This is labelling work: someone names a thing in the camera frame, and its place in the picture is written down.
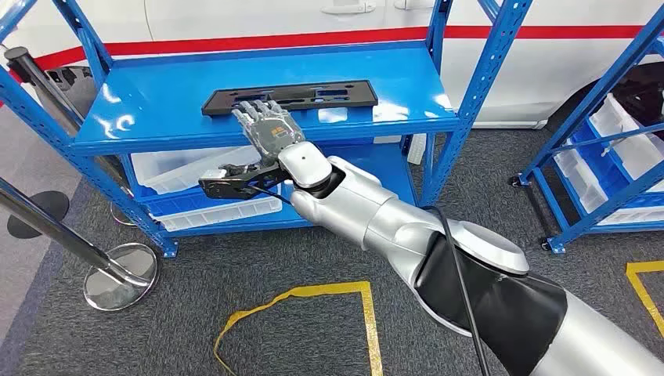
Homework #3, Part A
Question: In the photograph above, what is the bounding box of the chrome stanchion post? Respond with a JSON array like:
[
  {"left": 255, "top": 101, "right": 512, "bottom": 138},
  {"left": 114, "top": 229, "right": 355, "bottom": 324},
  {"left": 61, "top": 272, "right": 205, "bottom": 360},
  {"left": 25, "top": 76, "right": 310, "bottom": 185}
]
[
  {"left": 4, "top": 45, "right": 137, "bottom": 228},
  {"left": 0, "top": 176, "right": 160, "bottom": 313}
]

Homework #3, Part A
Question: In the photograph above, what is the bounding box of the loose yellow floor tape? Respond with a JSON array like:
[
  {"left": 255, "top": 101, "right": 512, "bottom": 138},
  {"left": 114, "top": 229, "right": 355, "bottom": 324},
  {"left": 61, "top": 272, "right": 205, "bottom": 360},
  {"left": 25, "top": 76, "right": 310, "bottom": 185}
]
[{"left": 213, "top": 280, "right": 384, "bottom": 376}]

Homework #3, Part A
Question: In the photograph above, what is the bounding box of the black round floor disc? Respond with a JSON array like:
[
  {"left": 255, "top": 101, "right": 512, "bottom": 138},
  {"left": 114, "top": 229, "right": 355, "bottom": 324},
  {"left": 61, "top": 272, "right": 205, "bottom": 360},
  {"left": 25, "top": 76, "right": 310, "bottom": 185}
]
[{"left": 6, "top": 190, "right": 70, "bottom": 240}]

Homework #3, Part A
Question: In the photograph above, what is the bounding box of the white plastic bin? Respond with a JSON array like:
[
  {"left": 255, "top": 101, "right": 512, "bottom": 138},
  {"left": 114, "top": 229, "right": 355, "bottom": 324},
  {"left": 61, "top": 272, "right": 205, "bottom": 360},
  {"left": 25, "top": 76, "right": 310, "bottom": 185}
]
[
  {"left": 153, "top": 196, "right": 283, "bottom": 233},
  {"left": 596, "top": 206, "right": 664, "bottom": 226}
]

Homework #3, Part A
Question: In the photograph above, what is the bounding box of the clear plastic bin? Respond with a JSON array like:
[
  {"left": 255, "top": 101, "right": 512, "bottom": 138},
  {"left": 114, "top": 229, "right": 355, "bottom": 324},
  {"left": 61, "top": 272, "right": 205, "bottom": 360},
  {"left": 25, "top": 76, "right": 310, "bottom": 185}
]
[
  {"left": 129, "top": 145, "right": 263, "bottom": 196},
  {"left": 552, "top": 146, "right": 609, "bottom": 214},
  {"left": 590, "top": 93, "right": 664, "bottom": 193}
]

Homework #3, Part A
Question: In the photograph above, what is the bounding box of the long black plastic part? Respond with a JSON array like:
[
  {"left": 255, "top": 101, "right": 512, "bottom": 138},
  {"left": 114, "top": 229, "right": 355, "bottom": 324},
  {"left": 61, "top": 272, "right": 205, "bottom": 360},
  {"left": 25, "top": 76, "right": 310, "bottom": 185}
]
[{"left": 200, "top": 79, "right": 379, "bottom": 117}]

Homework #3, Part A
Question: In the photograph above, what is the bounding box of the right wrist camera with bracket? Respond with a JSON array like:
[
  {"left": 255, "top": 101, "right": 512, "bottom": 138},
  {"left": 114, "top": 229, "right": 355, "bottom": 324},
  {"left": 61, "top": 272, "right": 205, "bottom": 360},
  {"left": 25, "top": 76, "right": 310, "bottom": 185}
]
[{"left": 197, "top": 162, "right": 291, "bottom": 202}]

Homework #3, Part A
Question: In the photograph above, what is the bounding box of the blue metal shelf rack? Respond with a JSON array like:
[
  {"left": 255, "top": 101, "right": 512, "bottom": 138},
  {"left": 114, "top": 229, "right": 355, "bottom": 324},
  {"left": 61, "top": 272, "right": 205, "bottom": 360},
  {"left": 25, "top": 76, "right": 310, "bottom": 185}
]
[
  {"left": 0, "top": 0, "right": 536, "bottom": 259},
  {"left": 511, "top": 5, "right": 664, "bottom": 255}
]

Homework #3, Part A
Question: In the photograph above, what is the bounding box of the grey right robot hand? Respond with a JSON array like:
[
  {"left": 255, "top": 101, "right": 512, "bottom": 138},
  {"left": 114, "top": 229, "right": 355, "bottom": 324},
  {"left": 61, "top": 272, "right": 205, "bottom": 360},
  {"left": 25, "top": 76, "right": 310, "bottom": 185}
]
[{"left": 230, "top": 99, "right": 307, "bottom": 167}]

